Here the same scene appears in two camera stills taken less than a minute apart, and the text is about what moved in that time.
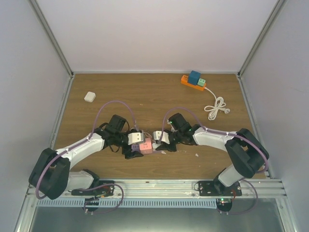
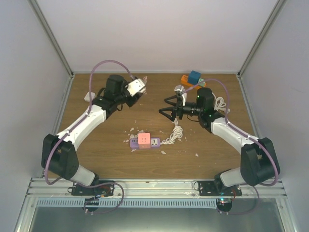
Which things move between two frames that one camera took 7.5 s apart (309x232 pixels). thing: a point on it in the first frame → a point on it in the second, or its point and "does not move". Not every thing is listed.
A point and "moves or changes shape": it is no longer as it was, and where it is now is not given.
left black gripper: x=131 y=154 → x=131 y=103
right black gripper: x=164 y=146 → x=179 y=105
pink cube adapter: x=146 y=148 moves or changes shape
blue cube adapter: x=193 y=77 does not move
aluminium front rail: x=185 y=189 does not move
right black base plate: x=216 y=188 does not move
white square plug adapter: x=90 y=96 does not move
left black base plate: x=107 y=190 does not move
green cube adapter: x=201 y=82 does not move
